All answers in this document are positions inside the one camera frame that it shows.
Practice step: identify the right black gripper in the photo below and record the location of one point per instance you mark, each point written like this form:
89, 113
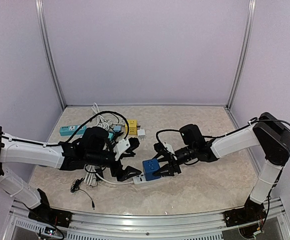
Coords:
172, 164

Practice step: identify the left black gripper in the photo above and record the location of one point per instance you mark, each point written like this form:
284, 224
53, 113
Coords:
123, 175

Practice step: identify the dark blue cube socket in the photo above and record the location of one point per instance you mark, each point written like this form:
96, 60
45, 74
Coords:
149, 167

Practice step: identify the white power strip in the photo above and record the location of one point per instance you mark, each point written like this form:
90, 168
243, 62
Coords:
140, 181

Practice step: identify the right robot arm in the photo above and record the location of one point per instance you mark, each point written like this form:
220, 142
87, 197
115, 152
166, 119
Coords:
272, 135

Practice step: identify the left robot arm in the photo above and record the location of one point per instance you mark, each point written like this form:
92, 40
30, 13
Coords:
93, 148

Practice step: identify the white plug adapter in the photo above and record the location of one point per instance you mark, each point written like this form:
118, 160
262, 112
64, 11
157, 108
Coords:
141, 134

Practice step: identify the teal plug adapter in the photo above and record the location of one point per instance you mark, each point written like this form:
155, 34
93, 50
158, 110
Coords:
111, 136

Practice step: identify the light blue plug adapter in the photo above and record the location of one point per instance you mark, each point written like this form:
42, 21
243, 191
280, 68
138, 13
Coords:
117, 129

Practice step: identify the yellow cube socket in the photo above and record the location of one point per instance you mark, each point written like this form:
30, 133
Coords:
131, 128

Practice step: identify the teal power strip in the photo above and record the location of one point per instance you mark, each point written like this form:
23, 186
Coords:
70, 129

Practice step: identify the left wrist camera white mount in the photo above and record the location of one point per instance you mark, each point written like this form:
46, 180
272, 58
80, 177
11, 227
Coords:
120, 148

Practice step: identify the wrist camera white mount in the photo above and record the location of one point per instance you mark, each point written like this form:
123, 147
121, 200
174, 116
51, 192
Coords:
120, 148
160, 147

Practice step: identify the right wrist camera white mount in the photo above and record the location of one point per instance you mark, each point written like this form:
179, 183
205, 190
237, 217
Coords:
160, 147

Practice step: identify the aluminium front rail frame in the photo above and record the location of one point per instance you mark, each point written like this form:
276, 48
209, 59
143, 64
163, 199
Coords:
193, 226

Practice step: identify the right aluminium corner post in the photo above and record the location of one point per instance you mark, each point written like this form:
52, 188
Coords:
243, 54

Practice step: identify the aluminium corner post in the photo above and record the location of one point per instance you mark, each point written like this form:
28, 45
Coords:
48, 52
243, 54

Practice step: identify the left aluminium corner post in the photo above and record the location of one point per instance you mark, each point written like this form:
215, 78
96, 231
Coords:
48, 52

